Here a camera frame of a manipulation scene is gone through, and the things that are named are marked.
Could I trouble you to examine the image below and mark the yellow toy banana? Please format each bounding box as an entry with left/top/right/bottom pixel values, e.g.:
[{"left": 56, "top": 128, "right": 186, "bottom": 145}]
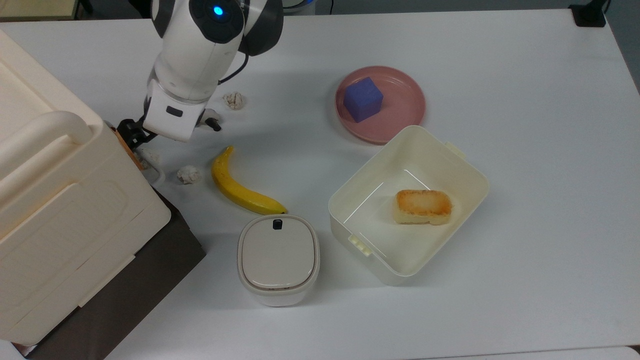
[{"left": 211, "top": 145, "right": 289, "bottom": 216}]

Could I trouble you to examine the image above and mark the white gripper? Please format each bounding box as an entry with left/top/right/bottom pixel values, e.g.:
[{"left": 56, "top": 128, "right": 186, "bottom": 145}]
[{"left": 117, "top": 79, "right": 210, "bottom": 152}]

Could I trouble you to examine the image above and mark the purple foam cube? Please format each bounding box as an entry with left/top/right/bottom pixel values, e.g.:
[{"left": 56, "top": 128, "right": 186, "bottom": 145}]
[{"left": 343, "top": 76, "right": 385, "bottom": 124}]

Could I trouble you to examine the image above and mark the brown drawer with white handle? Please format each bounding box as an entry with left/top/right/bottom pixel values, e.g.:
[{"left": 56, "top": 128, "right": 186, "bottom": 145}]
[{"left": 133, "top": 148, "right": 167, "bottom": 189}]

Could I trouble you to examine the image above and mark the pink plastic plate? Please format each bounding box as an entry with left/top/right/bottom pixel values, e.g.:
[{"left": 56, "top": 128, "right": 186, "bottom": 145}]
[{"left": 335, "top": 65, "right": 427, "bottom": 146}]

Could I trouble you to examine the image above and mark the toasted bread piece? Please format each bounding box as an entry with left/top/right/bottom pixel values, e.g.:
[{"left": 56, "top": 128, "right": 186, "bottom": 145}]
[{"left": 394, "top": 189, "right": 453, "bottom": 226}]

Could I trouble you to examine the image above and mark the dark brown drawer cabinet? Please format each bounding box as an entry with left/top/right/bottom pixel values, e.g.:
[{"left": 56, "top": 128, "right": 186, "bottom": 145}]
[{"left": 27, "top": 187, "right": 207, "bottom": 360}]

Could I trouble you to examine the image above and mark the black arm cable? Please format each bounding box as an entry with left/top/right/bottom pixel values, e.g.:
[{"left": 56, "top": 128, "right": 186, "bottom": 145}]
[{"left": 218, "top": 50, "right": 250, "bottom": 85}]

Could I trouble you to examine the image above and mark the small white lidded bin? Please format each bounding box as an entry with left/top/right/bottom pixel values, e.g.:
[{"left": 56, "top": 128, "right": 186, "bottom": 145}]
[{"left": 237, "top": 214, "right": 321, "bottom": 308}]

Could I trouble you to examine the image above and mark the cream plastic storage box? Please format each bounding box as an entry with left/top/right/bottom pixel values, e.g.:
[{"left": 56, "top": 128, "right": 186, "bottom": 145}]
[{"left": 328, "top": 125, "right": 491, "bottom": 287}]

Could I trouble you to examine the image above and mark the large cream appliance lid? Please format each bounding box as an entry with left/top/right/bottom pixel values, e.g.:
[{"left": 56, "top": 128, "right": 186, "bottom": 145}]
[{"left": 0, "top": 29, "right": 173, "bottom": 347}]

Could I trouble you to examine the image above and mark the black table clamp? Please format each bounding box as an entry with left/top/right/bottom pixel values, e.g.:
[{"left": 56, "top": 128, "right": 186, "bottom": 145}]
[{"left": 569, "top": 0, "right": 608, "bottom": 28}]

